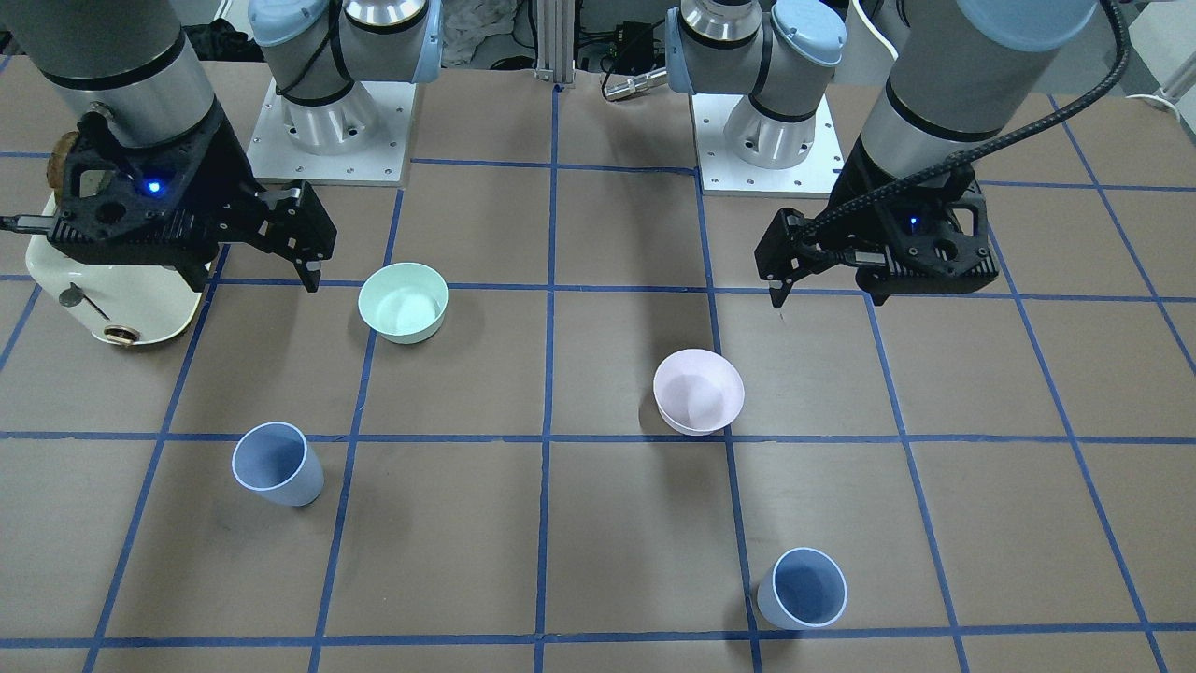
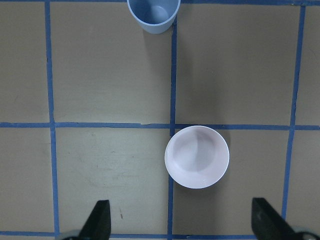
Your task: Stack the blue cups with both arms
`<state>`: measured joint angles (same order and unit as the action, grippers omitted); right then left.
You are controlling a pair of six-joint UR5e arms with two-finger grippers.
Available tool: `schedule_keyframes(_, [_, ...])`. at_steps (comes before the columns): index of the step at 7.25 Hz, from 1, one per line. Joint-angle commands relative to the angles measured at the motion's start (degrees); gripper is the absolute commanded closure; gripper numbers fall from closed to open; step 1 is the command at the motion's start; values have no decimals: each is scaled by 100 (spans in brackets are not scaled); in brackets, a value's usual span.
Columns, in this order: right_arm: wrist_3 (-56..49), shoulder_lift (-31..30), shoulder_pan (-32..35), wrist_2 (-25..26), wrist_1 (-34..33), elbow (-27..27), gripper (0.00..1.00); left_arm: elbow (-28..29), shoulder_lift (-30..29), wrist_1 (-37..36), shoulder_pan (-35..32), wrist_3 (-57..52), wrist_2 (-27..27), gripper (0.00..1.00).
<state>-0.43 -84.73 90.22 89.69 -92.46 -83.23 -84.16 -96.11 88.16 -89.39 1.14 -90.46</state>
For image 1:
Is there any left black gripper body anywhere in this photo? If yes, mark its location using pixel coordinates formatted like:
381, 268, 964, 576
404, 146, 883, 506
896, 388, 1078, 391
755, 149, 1000, 306

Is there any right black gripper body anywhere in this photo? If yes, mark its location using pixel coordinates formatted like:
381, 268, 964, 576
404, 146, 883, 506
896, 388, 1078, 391
47, 103, 337, 290

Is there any blue cup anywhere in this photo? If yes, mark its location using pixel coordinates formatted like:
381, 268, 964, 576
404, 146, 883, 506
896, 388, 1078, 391
755, 547, 849, 630

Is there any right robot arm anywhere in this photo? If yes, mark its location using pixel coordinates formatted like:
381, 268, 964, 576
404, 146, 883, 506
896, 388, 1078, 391
4, 1, 443, 293

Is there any blue cup near right arm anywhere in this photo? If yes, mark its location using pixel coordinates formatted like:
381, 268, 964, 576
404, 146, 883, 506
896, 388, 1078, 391
231, 422, 324, 507

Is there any mint green bowl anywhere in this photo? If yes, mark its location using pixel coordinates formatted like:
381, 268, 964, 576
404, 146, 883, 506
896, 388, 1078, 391
356, 263, 449, 345

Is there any cream white toaster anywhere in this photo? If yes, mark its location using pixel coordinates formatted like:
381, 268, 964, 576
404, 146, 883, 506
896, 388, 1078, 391
25, 235, 202, 348

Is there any pink bowl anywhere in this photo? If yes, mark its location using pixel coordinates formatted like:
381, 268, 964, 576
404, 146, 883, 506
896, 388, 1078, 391
652, 349, 745, 436

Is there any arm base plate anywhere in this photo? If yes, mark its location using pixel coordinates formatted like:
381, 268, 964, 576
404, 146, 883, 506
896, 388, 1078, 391
691, 94, 846, 197
248, 81, 419, 186

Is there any black corrugated cable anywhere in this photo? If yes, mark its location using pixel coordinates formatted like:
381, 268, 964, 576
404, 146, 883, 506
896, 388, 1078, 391
804, 0, 1131, 273

